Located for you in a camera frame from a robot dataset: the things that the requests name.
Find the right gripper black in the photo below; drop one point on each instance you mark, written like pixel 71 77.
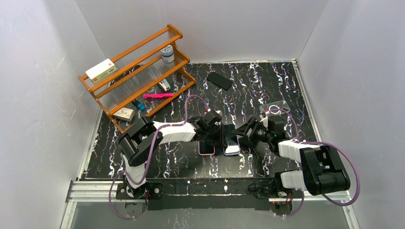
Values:
pixel 250 135

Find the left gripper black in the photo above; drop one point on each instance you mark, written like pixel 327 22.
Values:
pixel 216 135

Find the lilac phone case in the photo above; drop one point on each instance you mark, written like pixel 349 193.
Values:
pixel 233 147

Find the purple phone black screen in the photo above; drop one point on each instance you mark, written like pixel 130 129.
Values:
pixel 206 148

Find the pink phone case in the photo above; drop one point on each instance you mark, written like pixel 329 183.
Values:
pixel 205 152

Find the dark teal phone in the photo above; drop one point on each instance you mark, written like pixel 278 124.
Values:
pixel 228 129

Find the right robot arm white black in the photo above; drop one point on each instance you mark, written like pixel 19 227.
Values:
pixel 322 169

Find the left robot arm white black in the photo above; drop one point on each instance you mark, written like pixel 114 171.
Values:
pixel 138 143

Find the clear magsafe phone case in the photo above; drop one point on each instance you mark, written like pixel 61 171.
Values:
pixel 274 108

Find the black phone case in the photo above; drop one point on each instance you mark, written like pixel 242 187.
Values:
pixel 219 80

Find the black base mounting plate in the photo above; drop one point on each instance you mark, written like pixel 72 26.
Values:
pixel 261 193

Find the white teal stapler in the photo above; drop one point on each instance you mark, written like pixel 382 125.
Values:
pixel 164 85

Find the blue black marker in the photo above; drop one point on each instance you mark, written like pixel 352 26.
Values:
pixel 138 105

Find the orange wooden shelf rack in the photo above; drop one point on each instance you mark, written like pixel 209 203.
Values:
pixel 139 70

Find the beige staples box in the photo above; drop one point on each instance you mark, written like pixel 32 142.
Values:
pixel 124 114

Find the white blue round jar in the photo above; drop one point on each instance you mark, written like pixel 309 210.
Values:
pixel 167 54

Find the white cardboard box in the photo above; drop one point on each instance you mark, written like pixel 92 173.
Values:
pixel 101 70

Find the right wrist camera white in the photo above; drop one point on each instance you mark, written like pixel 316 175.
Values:
pixel 263 118

